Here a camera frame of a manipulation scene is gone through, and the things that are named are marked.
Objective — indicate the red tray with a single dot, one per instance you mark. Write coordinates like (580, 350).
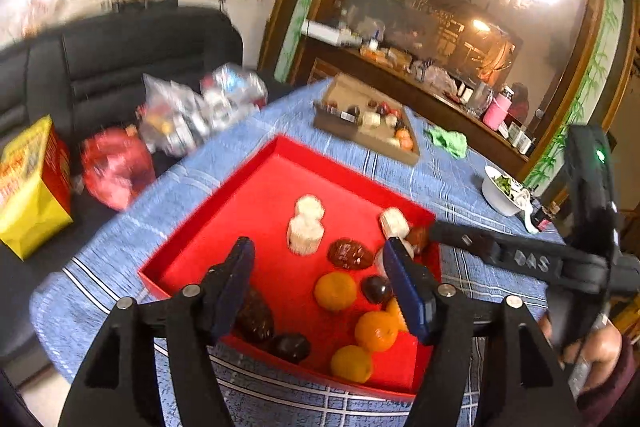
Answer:
(260, 187)

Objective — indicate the black sofa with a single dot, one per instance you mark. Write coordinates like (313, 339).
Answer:
(125, 47)

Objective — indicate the wooden sideboard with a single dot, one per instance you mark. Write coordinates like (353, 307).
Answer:
(400, 92)

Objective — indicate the person's right hand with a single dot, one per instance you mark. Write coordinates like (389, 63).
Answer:
(602, 347)

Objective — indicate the reddish brown date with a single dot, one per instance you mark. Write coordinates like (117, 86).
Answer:
(419, 238)

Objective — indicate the red toy apple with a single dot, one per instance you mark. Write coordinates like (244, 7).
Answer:
(384, 108)

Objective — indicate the dark plum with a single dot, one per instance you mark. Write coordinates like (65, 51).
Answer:
(376, 289)
(290, 347)

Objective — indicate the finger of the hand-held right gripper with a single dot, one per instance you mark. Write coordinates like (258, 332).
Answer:
(460, 238)

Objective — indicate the green cloth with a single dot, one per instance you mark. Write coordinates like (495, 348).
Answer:
(447, 142)

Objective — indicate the white canisters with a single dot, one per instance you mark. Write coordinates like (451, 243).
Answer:
(520, 138)

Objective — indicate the white round cake piece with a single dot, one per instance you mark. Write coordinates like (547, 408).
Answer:
(407, 248)

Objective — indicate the yellow and red bag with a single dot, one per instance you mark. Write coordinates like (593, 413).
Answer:
(30, 197)

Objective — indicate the blue plaid tablecloth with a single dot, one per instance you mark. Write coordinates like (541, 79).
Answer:
(125, 232)

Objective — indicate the clear bag of packets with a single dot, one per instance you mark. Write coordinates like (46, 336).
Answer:
(200, 107)

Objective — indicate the person's right forearm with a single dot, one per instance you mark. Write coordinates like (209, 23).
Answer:
(620, 392)

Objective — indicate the dimpled orange mandarin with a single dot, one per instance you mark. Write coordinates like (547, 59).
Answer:
(376, 331)

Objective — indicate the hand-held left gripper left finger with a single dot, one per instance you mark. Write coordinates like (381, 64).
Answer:
(240, 277)

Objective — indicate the red date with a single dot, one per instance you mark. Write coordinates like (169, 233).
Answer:
(350, 253)

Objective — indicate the beige round cake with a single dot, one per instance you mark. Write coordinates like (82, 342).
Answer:
(309, 206)
(305, 237)

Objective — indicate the white sock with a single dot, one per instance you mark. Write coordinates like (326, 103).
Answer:
(527, 212)

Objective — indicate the white bowl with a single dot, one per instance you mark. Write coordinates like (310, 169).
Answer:
(500, 202)

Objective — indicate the green leafy vegetables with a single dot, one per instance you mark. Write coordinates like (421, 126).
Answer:
(502, 184)

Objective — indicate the white toy cake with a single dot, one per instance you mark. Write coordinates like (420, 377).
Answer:
(371, 120)

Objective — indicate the glass jar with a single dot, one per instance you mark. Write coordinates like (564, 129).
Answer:
(480, 99)

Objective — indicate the dark brown date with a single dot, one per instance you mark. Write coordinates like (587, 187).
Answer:
(255, 319)

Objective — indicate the small orange tangerine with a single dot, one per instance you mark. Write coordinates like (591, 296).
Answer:
(392, 309)

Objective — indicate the red plastic bag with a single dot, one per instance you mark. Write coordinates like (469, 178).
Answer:
(117, 167)

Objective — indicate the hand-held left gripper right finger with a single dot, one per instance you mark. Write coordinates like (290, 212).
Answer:
(405, 287)

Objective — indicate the clear plastic bag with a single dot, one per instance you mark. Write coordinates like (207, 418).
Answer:
(440, 79)

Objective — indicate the cardboard box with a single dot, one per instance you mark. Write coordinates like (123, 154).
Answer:
(350, 134)

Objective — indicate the white block cake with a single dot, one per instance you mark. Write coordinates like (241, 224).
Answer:
(394, 222)

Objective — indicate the dark jar with red label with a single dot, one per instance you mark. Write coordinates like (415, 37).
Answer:
(544, 219)

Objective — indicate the pink bottle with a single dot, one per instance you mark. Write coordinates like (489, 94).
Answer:
(497, 112)

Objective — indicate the orange toy fruit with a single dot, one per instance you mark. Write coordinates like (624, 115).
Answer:
(406, 142)

